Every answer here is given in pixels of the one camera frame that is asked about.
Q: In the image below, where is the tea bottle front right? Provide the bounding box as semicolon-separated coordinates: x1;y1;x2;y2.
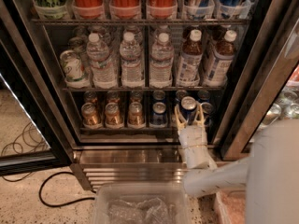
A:
203;30;237;87

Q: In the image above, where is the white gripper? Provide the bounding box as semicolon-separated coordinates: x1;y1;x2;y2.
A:
174;104;217;169

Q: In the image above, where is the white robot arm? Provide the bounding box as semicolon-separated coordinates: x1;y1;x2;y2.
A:
174;106;299;224

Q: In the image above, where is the gold can back left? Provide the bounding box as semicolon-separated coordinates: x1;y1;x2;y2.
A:
83;91;98;105

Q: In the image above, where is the water bottle front middle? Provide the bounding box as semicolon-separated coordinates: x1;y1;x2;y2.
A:
120;32;144;88

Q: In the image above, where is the gold can front left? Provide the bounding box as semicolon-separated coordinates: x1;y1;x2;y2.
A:
81;103;102;129

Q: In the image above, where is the blue pepsi can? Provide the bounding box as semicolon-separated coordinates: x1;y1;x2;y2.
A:
180;96;197;124
197;90;211;103
152;90;166;103
201;102;214;127
176;90;188;102
150;102;167;127

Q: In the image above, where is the water bottle front right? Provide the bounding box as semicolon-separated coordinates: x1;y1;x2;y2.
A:
149;33;174;88

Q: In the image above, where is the red coca-cola can right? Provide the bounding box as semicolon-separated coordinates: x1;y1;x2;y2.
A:
149;0;175;19

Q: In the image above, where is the tea bottle front left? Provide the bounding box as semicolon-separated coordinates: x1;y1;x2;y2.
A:
176;29;203;86

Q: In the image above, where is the clear plastic bin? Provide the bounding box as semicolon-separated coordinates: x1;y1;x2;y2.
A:
214;189;245;224
92;182;192;224

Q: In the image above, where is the gold can front right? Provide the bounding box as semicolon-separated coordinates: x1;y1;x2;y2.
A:
128;102;145;127

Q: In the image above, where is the tea bottle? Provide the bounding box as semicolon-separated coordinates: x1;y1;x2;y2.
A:
176;29;203;86
203;30;237;87

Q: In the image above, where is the clear bubble wrap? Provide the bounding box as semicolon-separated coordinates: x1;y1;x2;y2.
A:
107;197;175;224

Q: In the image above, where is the gold can front middle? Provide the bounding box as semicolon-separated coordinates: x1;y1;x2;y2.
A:
105;103;123;129

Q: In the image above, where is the gold can back middle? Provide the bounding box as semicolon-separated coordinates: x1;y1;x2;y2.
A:
107;91;121;104

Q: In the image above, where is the stainless steel fridge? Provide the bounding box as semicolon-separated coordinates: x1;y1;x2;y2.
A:
0;0;299;190

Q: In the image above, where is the water bottle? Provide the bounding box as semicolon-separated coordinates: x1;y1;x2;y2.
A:
149;33;174;88
120;32;144;88
87;33;117;89

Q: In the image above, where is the clear plastic bin left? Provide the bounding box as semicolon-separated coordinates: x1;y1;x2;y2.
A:
92;182;192;224

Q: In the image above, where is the open glass fridge door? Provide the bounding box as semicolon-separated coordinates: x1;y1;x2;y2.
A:
0;19;71;176

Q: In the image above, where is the water bottle front left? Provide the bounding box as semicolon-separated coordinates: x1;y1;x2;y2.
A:
87;33;117;89

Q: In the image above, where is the gold can back right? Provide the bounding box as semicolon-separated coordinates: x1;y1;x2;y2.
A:
130;91;143;103

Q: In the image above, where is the clear plastic bin right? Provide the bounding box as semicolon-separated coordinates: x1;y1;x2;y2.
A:
214;189;245;224

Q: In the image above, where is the green white soda can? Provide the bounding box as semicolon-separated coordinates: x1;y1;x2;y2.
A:
60;49;87;82

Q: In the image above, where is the gold can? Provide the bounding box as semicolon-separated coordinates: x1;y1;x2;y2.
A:
130;91;143;103
128;102;145;127
83;91;98;105
107;91;121;104
81;103;102;129
105;103;123;129

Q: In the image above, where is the red coca-cola can middle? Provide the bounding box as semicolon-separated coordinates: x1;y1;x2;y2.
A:
111;0;139;19

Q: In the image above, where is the black power cable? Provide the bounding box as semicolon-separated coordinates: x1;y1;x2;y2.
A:
38;171;96;208

